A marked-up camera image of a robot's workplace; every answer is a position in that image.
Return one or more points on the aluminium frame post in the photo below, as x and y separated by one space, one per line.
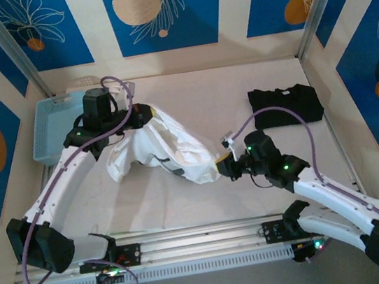
315 7
9 43

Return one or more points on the white perforated bracket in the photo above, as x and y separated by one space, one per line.
87 80

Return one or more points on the black controller board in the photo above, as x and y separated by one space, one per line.
111 283
302 251

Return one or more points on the light blue plastic basket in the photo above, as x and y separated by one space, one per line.
50 133

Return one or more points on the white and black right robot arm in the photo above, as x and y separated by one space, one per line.
331 196

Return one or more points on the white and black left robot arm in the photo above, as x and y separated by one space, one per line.
58 188

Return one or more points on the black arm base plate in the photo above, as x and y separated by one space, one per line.
133 254
272 232

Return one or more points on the white t-shirt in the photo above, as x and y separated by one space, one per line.
190 149

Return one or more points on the folded black t-shirt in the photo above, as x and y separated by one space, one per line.
294 109

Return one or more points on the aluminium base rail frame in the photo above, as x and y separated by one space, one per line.
203 240

